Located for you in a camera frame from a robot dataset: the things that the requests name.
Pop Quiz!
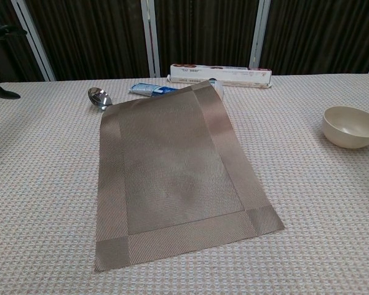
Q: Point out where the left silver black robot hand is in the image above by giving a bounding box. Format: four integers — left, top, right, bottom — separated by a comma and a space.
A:
0, 24, 28, 100

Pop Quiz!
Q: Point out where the dark pleated screen panel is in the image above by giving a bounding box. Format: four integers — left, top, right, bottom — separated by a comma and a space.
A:
24, 0, 151, 81
260, 0, 369, 76
0, 0, 47, 87
153, 0, 261, 77

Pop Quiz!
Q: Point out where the orange drink bottle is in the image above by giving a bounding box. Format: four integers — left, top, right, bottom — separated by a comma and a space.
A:
207, 77, 225, 101

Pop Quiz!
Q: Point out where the steel ladle black handle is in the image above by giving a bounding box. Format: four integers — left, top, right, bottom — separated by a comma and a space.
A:
87, 87, 113, 111

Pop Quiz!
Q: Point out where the blue white toothpaste tube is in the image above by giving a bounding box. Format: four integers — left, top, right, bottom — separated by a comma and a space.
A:
129, 82, 181, 98

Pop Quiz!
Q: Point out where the long white cardboard box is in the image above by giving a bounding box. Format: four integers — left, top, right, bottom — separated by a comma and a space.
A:
167, 63, 273, 89

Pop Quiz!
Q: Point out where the beige woven tablecloth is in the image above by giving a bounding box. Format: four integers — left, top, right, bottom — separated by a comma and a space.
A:
0, 73, 369, 295

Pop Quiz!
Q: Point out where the brown woven placemat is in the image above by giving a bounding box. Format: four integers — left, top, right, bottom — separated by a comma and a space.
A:
93, 80, 286, 272

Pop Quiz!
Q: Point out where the light brown bowl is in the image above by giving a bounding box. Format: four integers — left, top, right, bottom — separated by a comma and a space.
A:
322, 106, 369, 150

